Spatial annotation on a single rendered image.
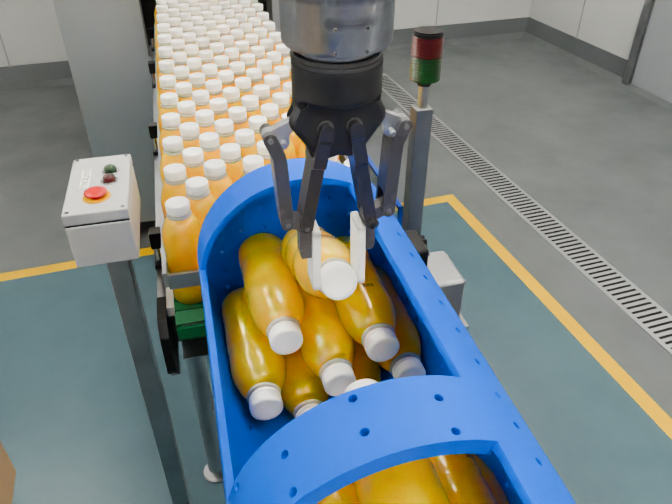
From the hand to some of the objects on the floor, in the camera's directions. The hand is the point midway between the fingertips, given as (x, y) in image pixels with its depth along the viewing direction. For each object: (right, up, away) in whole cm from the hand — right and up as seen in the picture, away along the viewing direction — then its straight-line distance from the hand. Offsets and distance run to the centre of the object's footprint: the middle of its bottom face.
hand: (336, 252), depth 60 cm
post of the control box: (-40, -78, +105) cm, 137 cm away
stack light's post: (+18, -58, +132) cm, 146 cm away
